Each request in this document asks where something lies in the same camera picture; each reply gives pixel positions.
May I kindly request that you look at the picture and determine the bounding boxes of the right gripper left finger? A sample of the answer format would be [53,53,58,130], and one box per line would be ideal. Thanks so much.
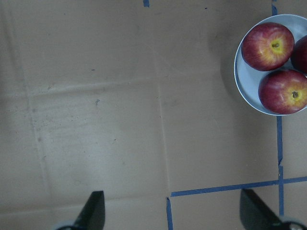
[73,191,106,230]

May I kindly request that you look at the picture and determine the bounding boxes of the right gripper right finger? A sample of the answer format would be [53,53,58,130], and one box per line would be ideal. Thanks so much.
[239,188,307,230]

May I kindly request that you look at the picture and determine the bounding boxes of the red apple plate top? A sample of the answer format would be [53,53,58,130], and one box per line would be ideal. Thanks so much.
[258,69,307,115]

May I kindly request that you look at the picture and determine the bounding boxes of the red apple plate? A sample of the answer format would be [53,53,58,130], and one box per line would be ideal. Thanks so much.
[241,22,295,71]
[291,35,307,74]
[258,69,307,115]

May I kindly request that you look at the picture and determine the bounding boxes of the red apple plate left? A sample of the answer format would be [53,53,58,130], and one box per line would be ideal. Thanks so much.
[291,35,307,74]

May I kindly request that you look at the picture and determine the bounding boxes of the red apple plate front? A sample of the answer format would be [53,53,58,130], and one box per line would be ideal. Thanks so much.
[241,22,295,71]

